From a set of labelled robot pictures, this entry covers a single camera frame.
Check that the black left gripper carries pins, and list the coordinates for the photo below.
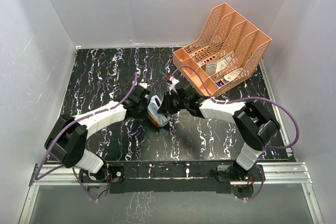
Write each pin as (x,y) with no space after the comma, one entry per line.
(143,114)

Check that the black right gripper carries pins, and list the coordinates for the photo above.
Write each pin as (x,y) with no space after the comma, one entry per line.
(166,108)

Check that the white sunglasses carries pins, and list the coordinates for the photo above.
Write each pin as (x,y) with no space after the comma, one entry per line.
(155,106)

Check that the brown glasses case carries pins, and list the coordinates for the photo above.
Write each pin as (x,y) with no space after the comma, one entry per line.
(159,120)

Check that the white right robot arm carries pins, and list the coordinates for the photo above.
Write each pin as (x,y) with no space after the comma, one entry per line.
(253,121)

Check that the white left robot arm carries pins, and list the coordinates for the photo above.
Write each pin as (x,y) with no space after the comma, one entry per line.
(67,140)

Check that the red and blue small items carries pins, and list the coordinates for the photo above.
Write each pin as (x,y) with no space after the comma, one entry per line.
(220,83)

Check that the grey folded pouch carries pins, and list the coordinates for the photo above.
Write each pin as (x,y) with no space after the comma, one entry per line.
(211,68)

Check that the white round disc item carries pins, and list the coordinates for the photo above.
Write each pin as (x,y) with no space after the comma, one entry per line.
(232,75)

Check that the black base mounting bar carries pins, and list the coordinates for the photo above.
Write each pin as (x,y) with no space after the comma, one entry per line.
(117,183)

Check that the peach plastic desk organizer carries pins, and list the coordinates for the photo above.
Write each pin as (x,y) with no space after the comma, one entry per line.
(228,39)

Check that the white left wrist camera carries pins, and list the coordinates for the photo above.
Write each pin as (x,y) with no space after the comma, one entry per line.
(143,85)

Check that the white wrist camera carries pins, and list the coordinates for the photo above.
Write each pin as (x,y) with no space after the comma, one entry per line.
(172,82)
(143,85)

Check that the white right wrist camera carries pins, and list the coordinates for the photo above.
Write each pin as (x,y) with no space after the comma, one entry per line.
(172,82)

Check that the aluminium frame rail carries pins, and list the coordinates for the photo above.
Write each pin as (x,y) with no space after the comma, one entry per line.
(274,172)

